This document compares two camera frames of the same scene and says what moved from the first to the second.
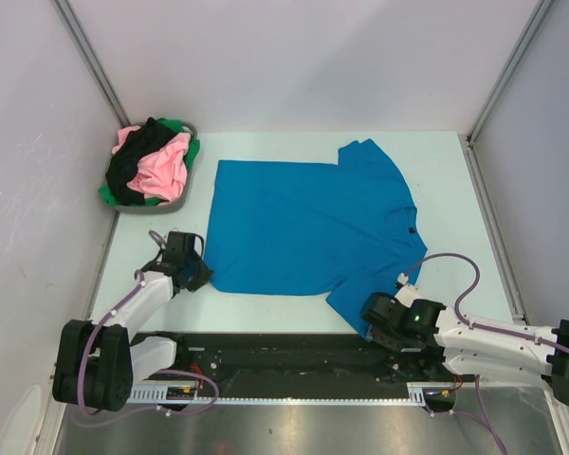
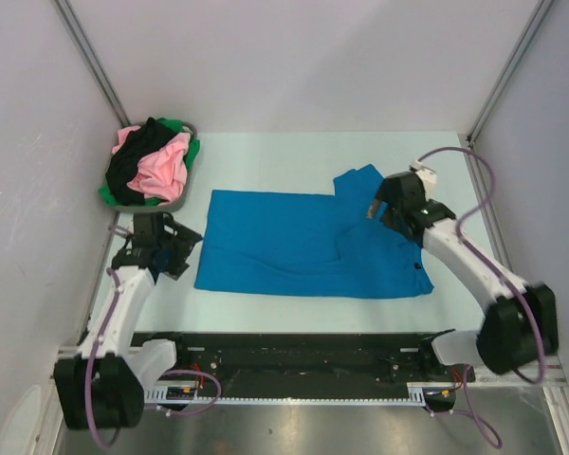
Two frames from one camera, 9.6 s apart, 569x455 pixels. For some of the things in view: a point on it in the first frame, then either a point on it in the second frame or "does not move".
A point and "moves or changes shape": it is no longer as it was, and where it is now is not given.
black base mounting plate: x=293 y=357 does not move
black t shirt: x=125 y=159 does not move
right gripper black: x=380 y=336 → x=382 y=196
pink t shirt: x=161 y=172 does not move
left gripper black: x=203 y=276 → x=185 y=241
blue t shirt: x=347 y=229 moves or changes shape
